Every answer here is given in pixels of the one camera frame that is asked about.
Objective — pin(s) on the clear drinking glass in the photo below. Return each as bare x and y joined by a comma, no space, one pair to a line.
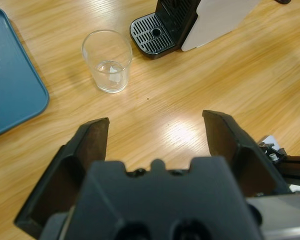
110,77

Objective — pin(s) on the white block with dark post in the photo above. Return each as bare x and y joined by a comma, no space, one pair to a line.
297,165

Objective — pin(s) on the teal plastic tray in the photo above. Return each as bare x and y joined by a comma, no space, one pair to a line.
10,87

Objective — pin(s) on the white capsule coffee machine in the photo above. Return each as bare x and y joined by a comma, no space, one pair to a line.
215,20

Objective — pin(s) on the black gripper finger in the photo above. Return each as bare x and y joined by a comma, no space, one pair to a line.
65,175
245,160

